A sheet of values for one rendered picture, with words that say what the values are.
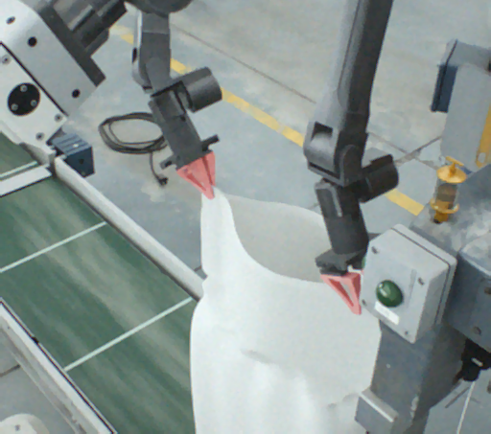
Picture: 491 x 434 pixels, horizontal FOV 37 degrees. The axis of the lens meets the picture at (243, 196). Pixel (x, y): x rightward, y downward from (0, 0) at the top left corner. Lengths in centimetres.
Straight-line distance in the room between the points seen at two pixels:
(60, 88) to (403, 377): 50
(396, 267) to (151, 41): 71
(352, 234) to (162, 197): 199
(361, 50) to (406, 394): 44
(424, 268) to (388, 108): 304
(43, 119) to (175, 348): 120
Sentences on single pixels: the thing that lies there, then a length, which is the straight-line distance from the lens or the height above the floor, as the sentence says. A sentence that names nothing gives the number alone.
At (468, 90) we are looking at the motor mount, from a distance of 117.
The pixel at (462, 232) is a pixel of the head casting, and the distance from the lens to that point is 79.
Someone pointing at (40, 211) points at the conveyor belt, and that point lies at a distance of 237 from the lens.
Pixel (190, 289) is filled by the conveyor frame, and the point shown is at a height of 37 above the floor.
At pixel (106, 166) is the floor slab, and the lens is 322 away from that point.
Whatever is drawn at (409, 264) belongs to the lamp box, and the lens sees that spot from 73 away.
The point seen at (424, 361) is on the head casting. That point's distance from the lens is 86.
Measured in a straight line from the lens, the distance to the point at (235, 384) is 140.
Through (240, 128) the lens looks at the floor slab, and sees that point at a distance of 346.
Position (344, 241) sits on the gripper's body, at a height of 112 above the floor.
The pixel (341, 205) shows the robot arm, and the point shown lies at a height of 117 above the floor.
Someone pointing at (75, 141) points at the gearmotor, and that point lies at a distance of 266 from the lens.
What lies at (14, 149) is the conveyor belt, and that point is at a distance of 268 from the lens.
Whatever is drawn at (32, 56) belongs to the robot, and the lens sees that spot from 75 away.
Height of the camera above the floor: 180
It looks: 36 degrees down
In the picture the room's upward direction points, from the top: 3 degrees clockwise
